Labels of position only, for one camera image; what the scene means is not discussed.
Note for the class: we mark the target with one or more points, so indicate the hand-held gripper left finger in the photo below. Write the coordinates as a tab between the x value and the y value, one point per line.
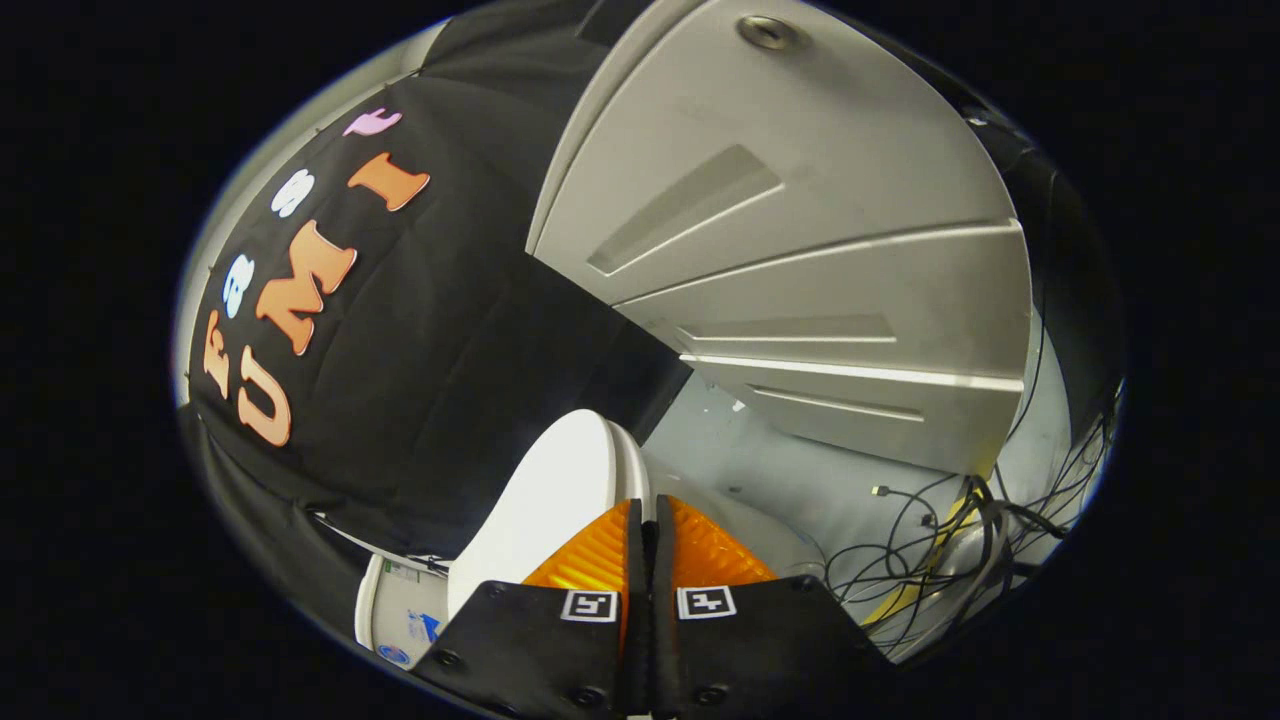
636	620

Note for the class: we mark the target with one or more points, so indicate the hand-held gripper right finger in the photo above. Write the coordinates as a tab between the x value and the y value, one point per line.
662	640

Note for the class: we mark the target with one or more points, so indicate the yellow strip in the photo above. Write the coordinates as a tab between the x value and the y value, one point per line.
910	600

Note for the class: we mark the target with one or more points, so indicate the black backdrop cloth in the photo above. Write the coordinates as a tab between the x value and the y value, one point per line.
450	350

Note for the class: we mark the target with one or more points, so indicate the white drawer cabinet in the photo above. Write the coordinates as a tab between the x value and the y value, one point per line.
800	250

